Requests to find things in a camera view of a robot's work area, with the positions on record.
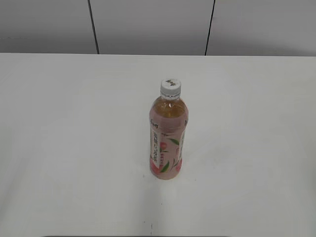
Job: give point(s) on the pink oolong tea bottle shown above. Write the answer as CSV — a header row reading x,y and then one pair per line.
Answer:
x,y
168,119

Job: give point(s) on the white bottle cap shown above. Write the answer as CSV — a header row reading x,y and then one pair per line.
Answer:
x,y
170,87

